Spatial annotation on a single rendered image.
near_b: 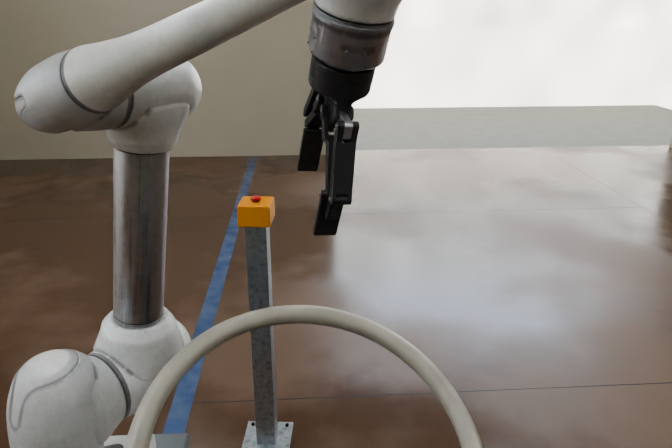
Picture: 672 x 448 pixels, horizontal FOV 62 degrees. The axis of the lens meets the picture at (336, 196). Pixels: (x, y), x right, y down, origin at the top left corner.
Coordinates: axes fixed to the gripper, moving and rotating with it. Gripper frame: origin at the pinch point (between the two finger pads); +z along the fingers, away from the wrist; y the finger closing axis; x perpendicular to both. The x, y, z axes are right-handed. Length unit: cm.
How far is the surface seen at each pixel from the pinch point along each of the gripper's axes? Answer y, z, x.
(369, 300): -156, 216, 98
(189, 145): -522, 357, -6
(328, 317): 1.8, 25.0, 5.9
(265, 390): -65, 157, 17
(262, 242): -89, 97, 12
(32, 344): -150, 234, -94
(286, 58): -543, 243, 102
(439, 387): 16.0, 25.1, 20.7
